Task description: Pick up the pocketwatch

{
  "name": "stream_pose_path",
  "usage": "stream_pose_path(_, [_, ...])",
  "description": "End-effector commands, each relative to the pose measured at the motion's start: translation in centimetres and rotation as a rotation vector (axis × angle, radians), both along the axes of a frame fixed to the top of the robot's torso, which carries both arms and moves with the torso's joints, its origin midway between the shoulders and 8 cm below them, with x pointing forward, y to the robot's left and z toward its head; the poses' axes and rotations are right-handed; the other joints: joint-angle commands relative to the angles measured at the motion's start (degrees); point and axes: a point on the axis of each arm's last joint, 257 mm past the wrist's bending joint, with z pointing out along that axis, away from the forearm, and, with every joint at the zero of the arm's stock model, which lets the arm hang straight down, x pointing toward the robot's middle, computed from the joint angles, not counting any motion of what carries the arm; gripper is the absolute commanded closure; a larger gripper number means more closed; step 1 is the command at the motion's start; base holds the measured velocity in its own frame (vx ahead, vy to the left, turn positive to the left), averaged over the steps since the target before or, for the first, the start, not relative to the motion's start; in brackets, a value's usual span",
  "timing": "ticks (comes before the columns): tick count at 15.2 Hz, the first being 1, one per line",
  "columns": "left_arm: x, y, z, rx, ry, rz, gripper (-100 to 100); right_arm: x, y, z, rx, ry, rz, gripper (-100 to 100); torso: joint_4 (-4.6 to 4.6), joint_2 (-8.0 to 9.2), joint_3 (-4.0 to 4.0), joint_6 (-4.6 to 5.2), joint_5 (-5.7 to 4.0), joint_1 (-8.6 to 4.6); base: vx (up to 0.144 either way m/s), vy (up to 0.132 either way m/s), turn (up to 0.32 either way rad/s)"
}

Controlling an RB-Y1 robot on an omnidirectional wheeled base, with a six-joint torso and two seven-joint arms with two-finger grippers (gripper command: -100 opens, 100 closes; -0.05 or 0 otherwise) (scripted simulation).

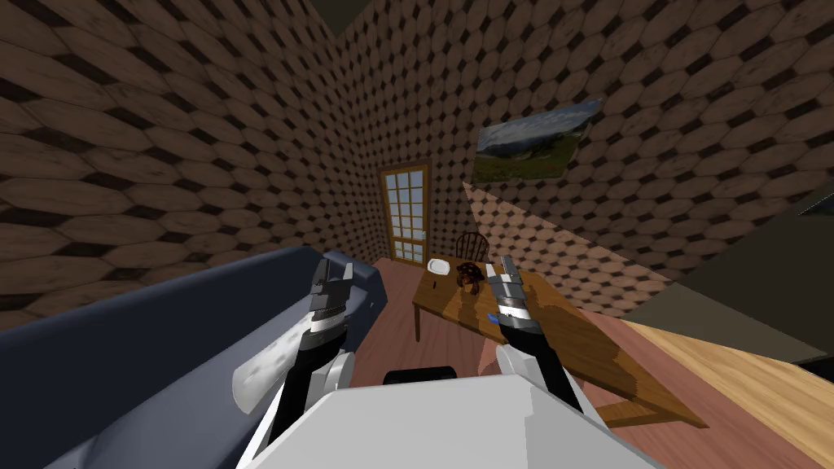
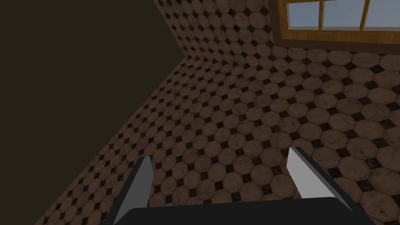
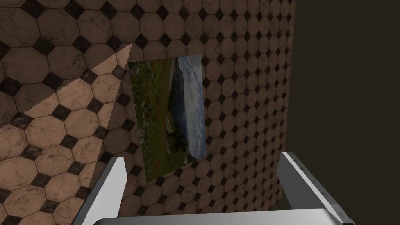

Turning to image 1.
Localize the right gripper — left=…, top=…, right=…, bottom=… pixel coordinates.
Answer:
left=485, top=254, right=528, bottom=317

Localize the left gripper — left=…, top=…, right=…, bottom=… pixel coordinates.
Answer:
left=307, top=257, right=356, bottom=327

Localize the dark brown lumpy object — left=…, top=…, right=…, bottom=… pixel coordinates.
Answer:
left=455, top=261, right=487, bottom=296

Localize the dark wooden round-back chair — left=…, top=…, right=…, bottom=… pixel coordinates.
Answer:
left=454, top=230, right=492, bottom=265

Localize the wooden door with glass panes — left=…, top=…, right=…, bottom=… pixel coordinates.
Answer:
left=379, top=162, right=433, bottom=268

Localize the brown wooden table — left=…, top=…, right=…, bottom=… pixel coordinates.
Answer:
left=411, top=256, right=711, bottom=431

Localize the landscape picture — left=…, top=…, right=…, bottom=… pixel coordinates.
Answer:
left=469, top=97, right=604, bottom=186

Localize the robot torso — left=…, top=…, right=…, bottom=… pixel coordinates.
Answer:
left=246, top=366, right=667, bottom=469

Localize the dark blue sofa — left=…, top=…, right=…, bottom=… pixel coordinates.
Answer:
left=0, top=245, right=389, bottom=469

